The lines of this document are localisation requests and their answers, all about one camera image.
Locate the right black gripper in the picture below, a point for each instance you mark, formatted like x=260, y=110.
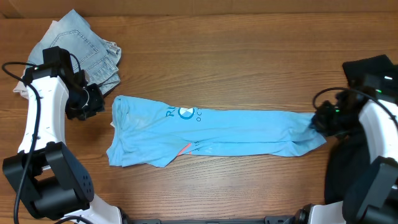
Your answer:
x=321, y=119

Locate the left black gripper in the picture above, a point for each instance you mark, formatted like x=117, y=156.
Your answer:
x=90, y=101

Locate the light blue printed t-shirt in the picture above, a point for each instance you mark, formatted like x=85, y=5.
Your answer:
x=155, y=133

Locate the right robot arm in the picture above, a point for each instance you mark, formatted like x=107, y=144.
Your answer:
x=361, y=177

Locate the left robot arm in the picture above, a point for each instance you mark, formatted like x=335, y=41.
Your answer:
x=47, y=178

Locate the folded light denim jeans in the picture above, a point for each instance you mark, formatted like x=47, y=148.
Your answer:
x=98, y=57

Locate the black garment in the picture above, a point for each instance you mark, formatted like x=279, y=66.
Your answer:
x=350, y=157

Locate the folded white cloth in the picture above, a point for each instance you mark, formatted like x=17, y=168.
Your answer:
x=20, y=88

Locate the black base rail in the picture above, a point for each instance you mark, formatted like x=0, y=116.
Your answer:
x=266, y=220

